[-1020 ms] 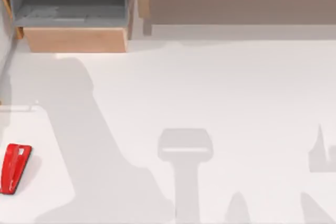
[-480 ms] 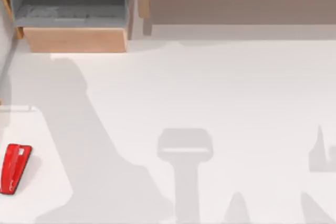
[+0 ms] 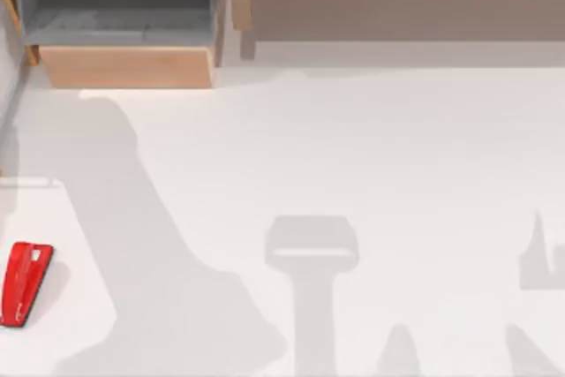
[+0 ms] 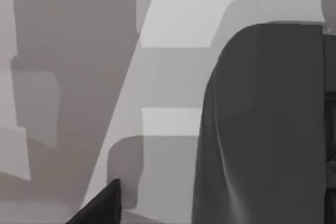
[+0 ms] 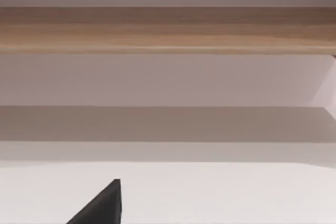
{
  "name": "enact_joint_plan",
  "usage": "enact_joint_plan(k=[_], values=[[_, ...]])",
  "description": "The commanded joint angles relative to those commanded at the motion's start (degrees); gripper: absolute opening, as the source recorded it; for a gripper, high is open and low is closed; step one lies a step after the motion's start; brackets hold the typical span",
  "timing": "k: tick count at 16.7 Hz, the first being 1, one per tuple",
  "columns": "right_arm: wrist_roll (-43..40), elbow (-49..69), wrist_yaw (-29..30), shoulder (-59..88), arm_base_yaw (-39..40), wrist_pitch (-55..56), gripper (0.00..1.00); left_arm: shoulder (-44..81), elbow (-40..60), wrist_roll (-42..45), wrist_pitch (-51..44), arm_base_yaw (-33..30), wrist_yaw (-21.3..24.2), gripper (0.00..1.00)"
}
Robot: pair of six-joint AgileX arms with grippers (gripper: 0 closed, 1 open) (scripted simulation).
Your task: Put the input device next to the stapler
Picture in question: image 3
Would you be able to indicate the grey drawer inside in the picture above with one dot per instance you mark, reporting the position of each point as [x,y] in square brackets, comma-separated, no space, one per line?
[119,6]

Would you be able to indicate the pale wooden drawer front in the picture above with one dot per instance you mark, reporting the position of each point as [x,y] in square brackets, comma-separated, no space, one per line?
[125,66]

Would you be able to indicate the wooden cupboard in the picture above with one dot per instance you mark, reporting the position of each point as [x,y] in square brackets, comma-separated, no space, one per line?
[397,2]

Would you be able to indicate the red stapler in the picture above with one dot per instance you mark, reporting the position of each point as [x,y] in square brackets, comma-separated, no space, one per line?
[23,285]

